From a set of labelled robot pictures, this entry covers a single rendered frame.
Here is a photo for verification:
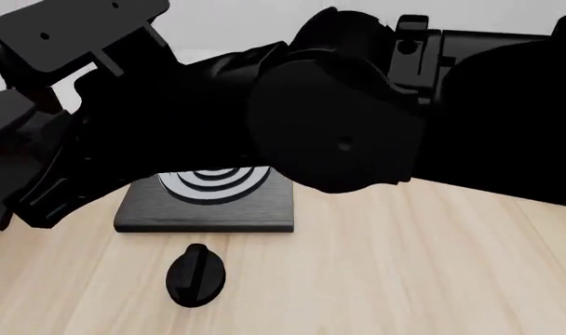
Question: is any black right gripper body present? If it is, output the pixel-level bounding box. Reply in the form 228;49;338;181
0;88;140;232

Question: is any small flat plate on stalk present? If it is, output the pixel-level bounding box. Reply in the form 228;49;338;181
0;0;170;77

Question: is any flat black stove plate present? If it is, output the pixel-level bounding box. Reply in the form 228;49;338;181
114;166;296;235

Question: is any round black stove knob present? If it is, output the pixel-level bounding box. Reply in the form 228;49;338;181
165;243;228;310

